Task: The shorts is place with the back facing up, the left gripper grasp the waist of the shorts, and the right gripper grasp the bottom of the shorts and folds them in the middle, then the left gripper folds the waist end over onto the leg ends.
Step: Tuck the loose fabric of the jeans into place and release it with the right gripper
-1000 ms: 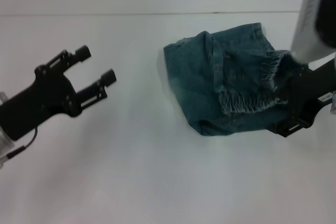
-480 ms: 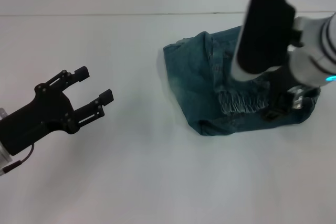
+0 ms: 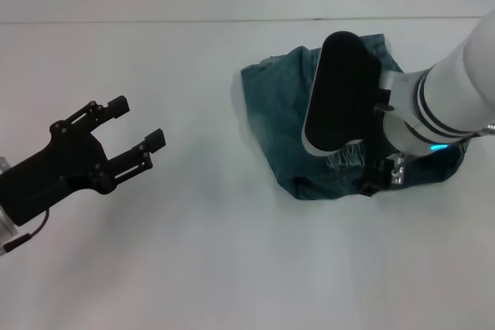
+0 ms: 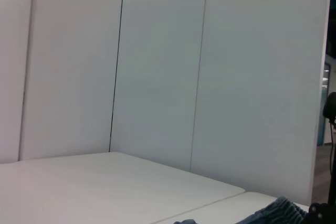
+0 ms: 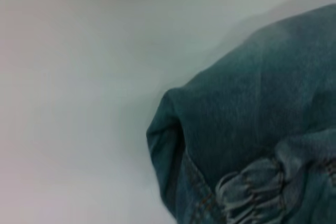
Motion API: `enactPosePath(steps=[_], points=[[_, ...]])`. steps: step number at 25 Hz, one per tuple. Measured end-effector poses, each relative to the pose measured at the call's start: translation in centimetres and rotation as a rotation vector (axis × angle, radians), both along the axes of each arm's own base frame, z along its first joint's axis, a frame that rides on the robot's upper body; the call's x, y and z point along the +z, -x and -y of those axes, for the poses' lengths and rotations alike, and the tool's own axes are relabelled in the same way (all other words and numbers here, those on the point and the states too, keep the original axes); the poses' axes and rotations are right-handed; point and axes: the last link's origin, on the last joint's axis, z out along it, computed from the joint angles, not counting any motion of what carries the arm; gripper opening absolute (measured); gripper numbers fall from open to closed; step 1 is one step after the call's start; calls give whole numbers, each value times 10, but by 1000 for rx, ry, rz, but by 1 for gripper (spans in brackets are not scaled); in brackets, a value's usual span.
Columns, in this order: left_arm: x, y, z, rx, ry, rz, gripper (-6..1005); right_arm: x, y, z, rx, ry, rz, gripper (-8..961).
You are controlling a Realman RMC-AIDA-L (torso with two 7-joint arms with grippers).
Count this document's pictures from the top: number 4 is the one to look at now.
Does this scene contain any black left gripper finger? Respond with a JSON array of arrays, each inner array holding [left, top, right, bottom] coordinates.
[[301, 202, 336, 224]]

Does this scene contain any blue denim shorts basketball print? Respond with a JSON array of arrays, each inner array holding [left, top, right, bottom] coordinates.
[[173, 196, 310, 224]]

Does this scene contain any black background stand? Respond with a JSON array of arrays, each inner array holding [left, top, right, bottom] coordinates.
[[322, 94, 336, 205]]

